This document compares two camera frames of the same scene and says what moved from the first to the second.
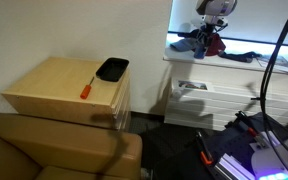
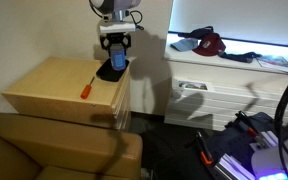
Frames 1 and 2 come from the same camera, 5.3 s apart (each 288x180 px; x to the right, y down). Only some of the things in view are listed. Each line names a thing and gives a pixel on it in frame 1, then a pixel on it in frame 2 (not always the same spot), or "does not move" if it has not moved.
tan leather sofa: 20,147 does not move
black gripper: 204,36 -> 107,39
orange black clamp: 204,151 does not move
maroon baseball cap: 215,44 does not move
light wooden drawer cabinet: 69,88 does not move
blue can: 199,52 -> 118,57
